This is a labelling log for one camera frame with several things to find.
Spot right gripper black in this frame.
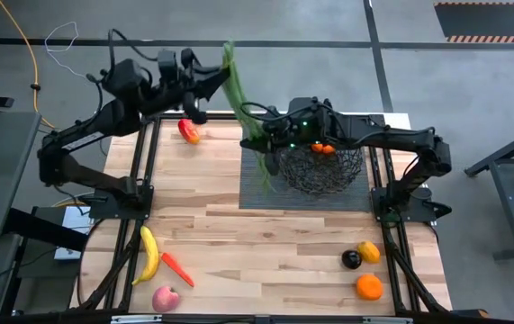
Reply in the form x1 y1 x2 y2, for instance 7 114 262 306
239 96 337 177

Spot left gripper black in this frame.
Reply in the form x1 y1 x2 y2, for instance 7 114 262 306
138 66 232 126

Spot green onion bunch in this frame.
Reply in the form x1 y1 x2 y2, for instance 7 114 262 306
221 40 278 193

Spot red yellow toy fruit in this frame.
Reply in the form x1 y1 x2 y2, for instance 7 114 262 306
176 118 203 146

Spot yellow toy banana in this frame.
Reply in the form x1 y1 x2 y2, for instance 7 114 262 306
131 224 160 287

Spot large toy orange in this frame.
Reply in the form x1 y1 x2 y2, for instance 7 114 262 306
355 273 384 302

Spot pink toy peach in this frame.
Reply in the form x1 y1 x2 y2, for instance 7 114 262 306
151 285 181 314

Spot grey ribbed rubber mat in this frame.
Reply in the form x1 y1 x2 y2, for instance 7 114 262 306
238 114 374 212

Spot dark purple toy plum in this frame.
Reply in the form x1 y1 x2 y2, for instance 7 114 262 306
340 249 364 271

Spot yellow toy lemon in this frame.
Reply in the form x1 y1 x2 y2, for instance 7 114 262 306
356 240 382 266

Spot orange toy carrot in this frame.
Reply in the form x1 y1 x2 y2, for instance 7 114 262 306
160 251 196 289

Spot white power box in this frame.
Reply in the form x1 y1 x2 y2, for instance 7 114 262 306
52 204 95 262

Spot grey desk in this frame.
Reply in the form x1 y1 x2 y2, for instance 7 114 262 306
0 110 43 242

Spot dark grey table with legs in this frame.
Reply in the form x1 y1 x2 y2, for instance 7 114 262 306
464 121 514 262

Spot black floor mat hazard stripe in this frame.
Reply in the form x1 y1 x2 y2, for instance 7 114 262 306
433 2 514 44

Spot black table edge rail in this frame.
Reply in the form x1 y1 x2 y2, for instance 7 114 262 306
155 111 293 122

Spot black woven wire basket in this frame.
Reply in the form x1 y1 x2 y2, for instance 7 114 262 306
277 142 365 196

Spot black aluminium frame rails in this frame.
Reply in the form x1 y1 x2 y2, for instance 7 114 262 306
368 114 454 315
69 112 163 312

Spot thin white cable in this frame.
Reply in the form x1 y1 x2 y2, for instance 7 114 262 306
43 21 86 82

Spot black rail silver brackets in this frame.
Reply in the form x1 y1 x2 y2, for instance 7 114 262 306
0 309 514 324

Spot yellow cable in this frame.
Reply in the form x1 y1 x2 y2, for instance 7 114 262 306
0 0 56 131

